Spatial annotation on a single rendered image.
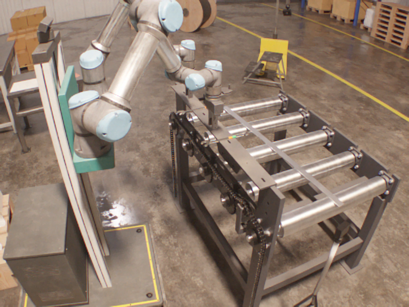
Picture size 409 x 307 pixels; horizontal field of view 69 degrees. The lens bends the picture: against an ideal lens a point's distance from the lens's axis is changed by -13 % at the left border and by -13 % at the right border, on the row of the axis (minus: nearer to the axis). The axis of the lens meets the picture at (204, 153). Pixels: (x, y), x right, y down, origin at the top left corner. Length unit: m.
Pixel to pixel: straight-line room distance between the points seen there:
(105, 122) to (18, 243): 1.00
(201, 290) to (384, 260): 1.51
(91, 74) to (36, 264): 1.01
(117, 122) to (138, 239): 1.40
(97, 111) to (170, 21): 0.39
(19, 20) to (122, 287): 7.21
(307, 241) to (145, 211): 1.42
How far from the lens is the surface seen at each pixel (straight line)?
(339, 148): 2.49
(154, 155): 3.70
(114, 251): 2.35
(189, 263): 2.62
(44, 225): 1.91
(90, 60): 1.67
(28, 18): 8.49
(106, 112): 1.11
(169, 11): 1.17
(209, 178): 2.02
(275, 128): 2.51
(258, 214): 1.66
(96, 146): 1.28
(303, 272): 2.25
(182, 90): 2.30
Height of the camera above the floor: 2.11
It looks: 35 degrees down
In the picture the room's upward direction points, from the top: straight up
